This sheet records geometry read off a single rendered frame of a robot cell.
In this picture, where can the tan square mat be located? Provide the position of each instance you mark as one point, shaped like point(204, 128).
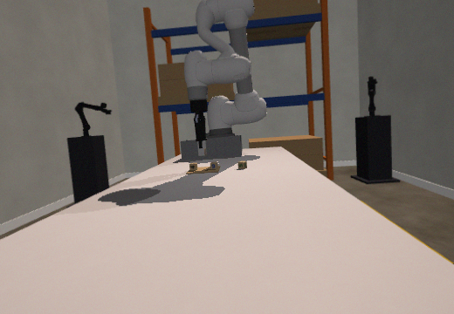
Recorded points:
point(201, 170)

